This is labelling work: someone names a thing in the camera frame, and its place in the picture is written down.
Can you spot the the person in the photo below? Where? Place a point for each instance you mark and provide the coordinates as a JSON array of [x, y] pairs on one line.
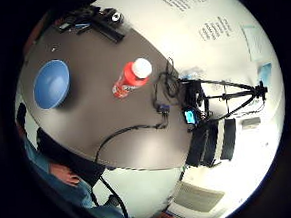
[[68, 179]]

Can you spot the blue bowl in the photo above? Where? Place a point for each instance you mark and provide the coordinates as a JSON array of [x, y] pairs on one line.
[[51, 84]]

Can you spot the red bottle with white cap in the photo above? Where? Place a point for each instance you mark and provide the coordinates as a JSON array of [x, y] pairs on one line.
[[132, 78]]

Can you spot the small black adapter box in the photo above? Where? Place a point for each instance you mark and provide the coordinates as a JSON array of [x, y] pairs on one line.
[[162, 108]]

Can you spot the grey floor vent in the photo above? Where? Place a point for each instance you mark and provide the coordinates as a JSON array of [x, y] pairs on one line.
[[198, 196]]

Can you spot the device with blue screen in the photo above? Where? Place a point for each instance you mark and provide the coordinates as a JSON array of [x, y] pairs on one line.
[[189, 116]]

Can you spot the white poster with text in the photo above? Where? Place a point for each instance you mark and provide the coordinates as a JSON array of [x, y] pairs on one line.
[[192, 9]]

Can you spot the blue paper sheet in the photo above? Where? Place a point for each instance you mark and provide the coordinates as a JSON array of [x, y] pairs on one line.
[[265, 74]]

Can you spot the white paper sheet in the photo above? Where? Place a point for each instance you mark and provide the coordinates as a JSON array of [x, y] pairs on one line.
[[255, 41]]

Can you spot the black clamp mount with camera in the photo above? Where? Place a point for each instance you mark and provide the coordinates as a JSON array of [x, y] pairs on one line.
[[94, 19]]

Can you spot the black camera tripod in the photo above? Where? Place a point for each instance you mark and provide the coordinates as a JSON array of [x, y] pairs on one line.
[[225, 96]]

